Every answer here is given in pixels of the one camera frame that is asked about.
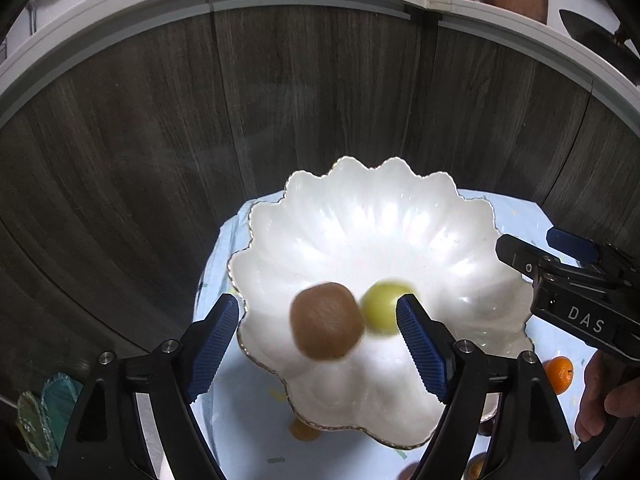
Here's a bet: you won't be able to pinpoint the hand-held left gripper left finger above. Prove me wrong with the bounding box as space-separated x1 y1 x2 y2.
55 292 241 480

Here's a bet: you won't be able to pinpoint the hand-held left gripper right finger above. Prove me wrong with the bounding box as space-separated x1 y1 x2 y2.
396 294 583 480

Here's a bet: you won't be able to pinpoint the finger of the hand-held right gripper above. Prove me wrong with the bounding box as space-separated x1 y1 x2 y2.
496 233 567 282
546 227 632 272

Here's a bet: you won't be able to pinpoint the green apple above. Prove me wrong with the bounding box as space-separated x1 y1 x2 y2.
360 280 418 337

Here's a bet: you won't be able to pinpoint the orange mandarin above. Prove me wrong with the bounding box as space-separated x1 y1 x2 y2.
465 452 489 480
544 356 575 395

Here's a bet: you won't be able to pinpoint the brown kiwi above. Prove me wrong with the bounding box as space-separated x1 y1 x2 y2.
290 282 366 361

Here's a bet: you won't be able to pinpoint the yellow-brown fruit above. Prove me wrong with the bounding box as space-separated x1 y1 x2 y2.
290 417 321 443

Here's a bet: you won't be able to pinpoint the white scalloped bowl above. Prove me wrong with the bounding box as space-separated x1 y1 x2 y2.
227 156 535 451

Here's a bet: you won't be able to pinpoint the person's right hand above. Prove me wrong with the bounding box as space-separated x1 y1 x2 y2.
575 350 637 444

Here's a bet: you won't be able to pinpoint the light blue tablecloth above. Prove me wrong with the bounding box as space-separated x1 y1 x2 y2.
192 187 616 480

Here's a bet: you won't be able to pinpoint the teal green dishes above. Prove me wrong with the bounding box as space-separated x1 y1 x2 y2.
42 372 83 441

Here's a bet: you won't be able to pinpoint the grey wood cabinet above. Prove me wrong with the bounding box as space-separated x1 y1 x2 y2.
0 7 640 411

